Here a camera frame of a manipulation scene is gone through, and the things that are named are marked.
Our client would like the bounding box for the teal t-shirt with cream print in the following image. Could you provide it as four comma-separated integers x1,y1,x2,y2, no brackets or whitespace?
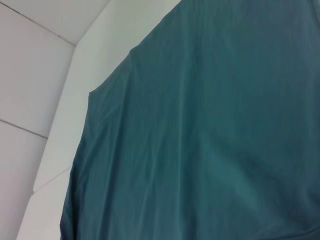
58,0,320,240

